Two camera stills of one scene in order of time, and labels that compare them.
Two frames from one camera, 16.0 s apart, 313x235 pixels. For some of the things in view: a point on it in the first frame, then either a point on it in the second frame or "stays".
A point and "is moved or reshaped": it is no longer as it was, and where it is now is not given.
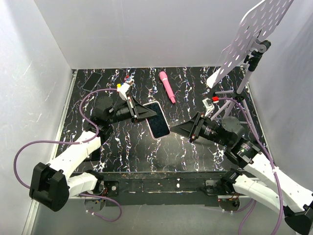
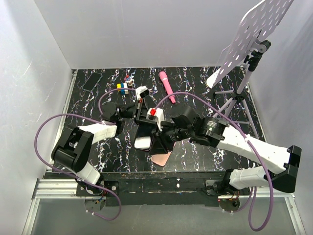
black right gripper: x=189 y=129 to x=161 y=146
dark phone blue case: x=92 y=82 stays
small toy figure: x=128 y=80 stays
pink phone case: x=157 y=124 is moved or reshaped
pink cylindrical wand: x=164 y=77 stays
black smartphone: x=157 y=123 is moved or reshaped
